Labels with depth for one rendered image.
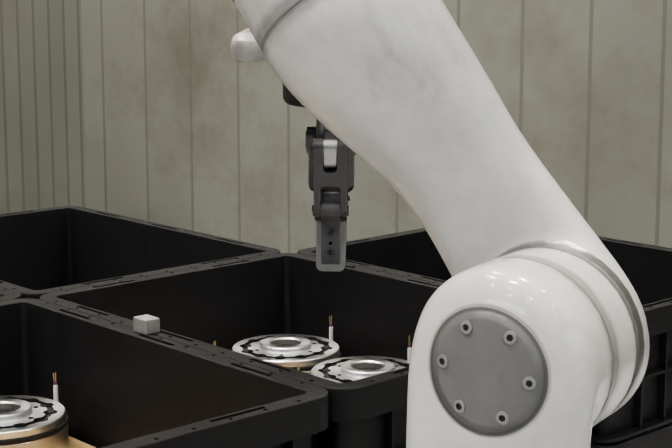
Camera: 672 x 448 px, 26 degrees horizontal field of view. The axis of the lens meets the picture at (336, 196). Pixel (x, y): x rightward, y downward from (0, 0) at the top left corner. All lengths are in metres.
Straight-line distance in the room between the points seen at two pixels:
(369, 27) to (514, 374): 0.18
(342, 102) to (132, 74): 4.56
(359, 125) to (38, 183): 4.65
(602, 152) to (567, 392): 3.49
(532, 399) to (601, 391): 0.03
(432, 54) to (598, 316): 0.15
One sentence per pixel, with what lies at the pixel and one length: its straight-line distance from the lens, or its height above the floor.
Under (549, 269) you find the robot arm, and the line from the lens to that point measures 0.67.
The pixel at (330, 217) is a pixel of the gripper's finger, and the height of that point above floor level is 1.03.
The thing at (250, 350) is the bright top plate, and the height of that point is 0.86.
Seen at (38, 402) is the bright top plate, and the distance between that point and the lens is 1.24.
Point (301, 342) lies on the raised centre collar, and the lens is 1.38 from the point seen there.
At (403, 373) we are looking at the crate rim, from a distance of 1.04.
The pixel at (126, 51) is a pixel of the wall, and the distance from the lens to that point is 5.27.
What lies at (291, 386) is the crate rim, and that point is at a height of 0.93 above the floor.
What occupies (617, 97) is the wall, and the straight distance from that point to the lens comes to 4.10.
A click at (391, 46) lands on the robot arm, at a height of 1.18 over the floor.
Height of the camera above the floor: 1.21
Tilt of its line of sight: 9 degrees down
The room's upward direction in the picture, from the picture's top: straight up
